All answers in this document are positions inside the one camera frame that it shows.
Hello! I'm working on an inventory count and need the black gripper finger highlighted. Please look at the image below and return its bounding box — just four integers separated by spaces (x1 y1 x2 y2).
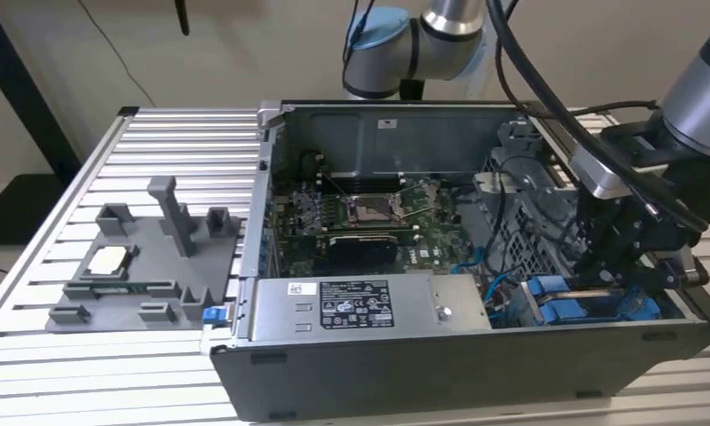
641 247 710 293
572 193 631 288

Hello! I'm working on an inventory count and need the grey disk bay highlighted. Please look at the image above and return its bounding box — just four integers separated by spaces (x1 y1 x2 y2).
471 119 688 329

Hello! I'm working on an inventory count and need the black RAM slot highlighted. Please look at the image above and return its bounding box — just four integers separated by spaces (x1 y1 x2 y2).
317 170 408 193

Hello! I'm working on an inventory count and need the green motherboard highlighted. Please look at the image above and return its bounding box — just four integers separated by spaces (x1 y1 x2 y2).
269 177 493 279

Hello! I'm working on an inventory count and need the metal socket cover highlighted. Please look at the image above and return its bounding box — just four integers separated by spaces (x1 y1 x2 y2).
393 181 443 214

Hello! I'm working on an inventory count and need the silver power supply box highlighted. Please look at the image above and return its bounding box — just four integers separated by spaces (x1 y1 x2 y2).
249 272 493 343

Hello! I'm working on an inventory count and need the black graphics card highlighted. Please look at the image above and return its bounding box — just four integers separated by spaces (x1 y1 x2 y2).
324 233 401 274

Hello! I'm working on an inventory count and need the CPU socket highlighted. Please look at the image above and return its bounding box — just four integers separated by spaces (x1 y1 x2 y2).
344 193 408 225

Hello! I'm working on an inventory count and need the black open PC case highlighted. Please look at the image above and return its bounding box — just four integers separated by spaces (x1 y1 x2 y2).
208 98 710 423

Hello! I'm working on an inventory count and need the grey parts rack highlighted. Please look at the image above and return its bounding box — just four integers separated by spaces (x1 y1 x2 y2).
44 175 245 335

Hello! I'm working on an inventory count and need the green RAM stick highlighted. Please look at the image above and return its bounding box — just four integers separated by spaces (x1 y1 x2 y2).
91 283 175 297

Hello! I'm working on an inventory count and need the silver CPU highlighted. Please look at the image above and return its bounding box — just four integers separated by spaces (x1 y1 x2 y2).
87 246 136 277

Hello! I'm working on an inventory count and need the black antenna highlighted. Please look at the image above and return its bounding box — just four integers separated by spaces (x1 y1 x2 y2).
173 0 193 37

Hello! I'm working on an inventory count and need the black monitor stand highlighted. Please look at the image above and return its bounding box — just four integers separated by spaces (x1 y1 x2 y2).
0 0 85 246

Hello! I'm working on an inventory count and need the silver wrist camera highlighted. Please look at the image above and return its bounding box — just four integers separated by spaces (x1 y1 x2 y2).
569 148 636 200

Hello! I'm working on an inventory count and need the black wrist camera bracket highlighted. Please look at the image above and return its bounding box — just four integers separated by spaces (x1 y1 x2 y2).
599 122 689 170

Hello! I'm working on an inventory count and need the black wire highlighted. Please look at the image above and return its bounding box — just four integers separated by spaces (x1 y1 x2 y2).
483 154 549 279

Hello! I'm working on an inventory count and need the blue wire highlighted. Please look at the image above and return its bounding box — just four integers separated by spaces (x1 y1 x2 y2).
451 260 532 312

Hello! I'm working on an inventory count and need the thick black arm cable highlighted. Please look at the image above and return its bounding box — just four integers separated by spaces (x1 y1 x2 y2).
484 0 709 234

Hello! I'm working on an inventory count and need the thin wire locking lever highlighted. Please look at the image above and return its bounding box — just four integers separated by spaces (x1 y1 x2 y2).
324 173 356 200

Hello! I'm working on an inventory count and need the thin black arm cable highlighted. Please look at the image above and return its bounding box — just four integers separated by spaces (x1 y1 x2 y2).
340 0 376 92

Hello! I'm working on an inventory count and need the thin black wall cable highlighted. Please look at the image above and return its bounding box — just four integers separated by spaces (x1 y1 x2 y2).
75 0 156 107

